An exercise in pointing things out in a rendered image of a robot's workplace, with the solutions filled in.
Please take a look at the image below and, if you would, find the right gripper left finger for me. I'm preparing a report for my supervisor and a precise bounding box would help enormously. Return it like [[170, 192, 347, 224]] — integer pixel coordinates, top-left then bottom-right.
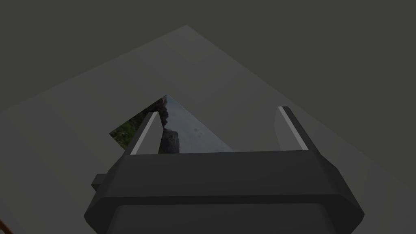
[[124, 111, 164, 156]]

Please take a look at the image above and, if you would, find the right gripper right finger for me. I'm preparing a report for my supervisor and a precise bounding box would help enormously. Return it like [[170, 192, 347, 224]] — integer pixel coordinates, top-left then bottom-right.
[[274, 106, 319, 152]]

